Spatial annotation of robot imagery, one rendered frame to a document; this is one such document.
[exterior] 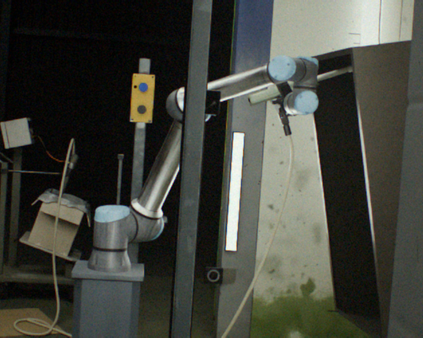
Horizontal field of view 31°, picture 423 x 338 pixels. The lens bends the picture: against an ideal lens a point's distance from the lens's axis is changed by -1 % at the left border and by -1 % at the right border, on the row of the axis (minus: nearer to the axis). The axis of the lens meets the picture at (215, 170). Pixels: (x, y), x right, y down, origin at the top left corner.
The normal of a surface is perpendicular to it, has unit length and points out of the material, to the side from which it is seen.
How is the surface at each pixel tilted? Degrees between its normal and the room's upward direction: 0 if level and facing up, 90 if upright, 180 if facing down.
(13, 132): 90
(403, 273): 90
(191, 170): 90
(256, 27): 90
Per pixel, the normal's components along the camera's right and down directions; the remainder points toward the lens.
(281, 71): -0.55, -0.02
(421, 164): -0.99, -0.06
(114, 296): 0.10, 0.06
